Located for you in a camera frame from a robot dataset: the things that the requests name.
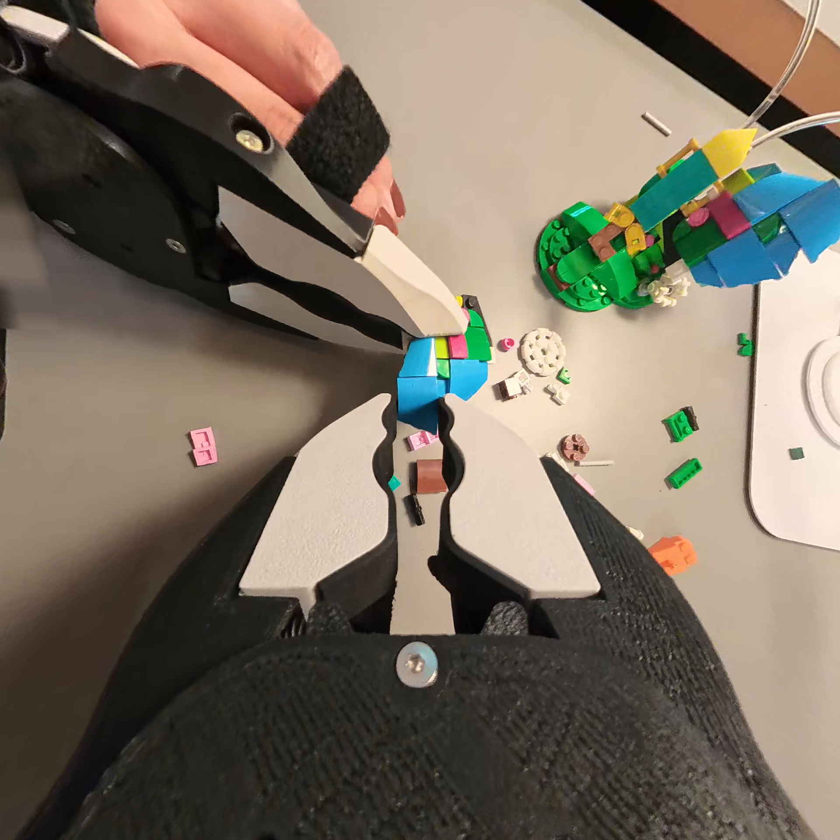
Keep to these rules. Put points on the green and black lego brick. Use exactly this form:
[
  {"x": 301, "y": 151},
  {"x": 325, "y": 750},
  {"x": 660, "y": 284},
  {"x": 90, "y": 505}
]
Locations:
[{"x": 677, "y": 425}]

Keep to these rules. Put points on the white lego clip piece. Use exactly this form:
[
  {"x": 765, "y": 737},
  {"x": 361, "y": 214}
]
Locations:
[{"x": 554, "y": 459}]

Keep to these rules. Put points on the black lego pin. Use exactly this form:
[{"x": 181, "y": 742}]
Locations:
[{"x": 417, "y": 509}]

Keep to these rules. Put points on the pink lego plate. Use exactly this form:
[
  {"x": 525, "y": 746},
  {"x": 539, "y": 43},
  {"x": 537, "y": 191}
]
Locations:
[
  {"x": 420, "y": 441},
  {"x": 204, "y": 446}
]

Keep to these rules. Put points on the green lego plate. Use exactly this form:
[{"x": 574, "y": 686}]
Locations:
[{"x": 684, "y": 474}]

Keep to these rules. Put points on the orange brick separator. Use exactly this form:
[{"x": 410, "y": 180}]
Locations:
[{"x": 676, "y": 552}]

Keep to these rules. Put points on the person's left hand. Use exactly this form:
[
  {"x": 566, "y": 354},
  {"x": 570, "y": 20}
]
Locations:
[{"x": 216, "y": 39}]

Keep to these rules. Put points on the small white lego piece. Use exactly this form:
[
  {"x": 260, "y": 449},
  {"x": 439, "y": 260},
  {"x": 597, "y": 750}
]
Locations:
[{"x": 558, "y": 392}]

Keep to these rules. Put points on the brown round lego plate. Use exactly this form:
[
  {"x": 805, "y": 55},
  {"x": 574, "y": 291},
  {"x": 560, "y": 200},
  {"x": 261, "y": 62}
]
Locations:
[{"x": 575, "y": 447}]

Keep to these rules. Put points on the pink lego brick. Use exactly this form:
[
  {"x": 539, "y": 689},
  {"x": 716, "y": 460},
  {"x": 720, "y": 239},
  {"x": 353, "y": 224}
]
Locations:
[{"x": 584, "y": 484}]

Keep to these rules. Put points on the brown and white lego pieces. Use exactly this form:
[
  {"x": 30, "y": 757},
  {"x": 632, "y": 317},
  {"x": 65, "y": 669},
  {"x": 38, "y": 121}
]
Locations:
[{"x": 515, "y": 384}]

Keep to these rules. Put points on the brown flat tile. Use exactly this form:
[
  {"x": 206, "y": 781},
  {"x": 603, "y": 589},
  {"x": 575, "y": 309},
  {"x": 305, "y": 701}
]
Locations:
[{"x": 432, "y": 476}]

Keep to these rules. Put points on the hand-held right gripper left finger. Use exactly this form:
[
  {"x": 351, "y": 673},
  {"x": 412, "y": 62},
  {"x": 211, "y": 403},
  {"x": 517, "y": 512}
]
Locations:
[{"x": 321, "y": 518}]

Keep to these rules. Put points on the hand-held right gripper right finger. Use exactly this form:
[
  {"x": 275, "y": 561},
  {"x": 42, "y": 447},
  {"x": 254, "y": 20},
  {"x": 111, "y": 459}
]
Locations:
[{"x": 518, "y": 518}]

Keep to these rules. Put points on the clear curved tube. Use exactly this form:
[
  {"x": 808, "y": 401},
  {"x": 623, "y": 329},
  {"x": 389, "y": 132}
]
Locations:
[
  {"x": 814, "y": 119},
  {"x": 796, "y": 65}
]

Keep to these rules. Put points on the small blue green lego assembly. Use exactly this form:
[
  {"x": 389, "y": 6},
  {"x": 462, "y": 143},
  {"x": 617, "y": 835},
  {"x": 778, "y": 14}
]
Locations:
[{"x": 426, "y": 387}]

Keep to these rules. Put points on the white round lego plate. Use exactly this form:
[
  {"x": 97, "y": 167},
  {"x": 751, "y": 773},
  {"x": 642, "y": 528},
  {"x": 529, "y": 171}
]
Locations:
[{"x": 543, "y": 352}]

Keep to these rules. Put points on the short white lego bar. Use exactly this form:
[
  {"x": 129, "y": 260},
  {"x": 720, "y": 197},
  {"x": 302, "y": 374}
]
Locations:
[{"x": 657, "y": 124}]

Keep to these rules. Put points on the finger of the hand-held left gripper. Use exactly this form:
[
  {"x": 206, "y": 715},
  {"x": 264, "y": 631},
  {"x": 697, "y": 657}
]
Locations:
[
  {"x": 295, "y": 313},
  {"x": 407, "y": 282}
]

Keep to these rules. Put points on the green lego leaf piece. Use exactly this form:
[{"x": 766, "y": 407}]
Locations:
[{"x": 745, "y": 345}]

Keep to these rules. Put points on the white plastic base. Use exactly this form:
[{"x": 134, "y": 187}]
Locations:
[{"x": 781, "y": 394}]

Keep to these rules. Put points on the green lego bird model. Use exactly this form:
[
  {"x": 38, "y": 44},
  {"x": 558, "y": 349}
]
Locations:
[{"x": 590, "y": 256}]

